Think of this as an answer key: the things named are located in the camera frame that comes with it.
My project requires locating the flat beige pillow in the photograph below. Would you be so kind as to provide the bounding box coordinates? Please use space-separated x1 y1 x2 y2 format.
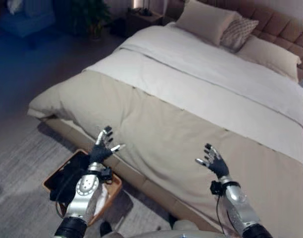
237 36 302 83

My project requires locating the silver robot torso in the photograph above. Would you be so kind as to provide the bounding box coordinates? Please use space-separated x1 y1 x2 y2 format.
111 218 229 238

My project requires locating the patterned throw pillow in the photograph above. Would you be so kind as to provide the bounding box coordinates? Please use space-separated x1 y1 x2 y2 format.
219 17 259 53

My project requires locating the large beige pillow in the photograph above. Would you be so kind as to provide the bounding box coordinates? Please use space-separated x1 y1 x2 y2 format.
175 0 243 47

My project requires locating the dark robot foot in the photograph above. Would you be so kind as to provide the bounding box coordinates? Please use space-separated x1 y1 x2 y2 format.
99 220 112 236

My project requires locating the brown tufted headboard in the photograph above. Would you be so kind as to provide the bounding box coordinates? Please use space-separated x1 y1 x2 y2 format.
166 0 303 86

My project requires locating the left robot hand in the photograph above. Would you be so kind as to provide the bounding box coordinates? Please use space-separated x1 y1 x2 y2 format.
89 125 126 165

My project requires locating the blue armchair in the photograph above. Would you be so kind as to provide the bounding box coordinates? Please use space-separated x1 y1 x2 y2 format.
0 0 55 49

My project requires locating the orange rectangular laundry basket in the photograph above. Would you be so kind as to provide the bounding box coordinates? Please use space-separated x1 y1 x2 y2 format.
43 149 123 228

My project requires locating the green potted plant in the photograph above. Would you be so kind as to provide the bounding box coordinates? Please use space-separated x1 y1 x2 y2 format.
71 0 112 40

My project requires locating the black garment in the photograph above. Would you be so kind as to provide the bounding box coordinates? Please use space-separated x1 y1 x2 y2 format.
49 153 91 208

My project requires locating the dark wooden nightstand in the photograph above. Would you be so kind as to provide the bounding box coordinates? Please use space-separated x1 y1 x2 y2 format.
109 7 164 38

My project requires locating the white garment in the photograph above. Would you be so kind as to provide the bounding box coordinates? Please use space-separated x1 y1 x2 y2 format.
86 183 113 224

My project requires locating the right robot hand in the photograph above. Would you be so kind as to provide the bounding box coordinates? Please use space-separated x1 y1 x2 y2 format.
195 143 229 178

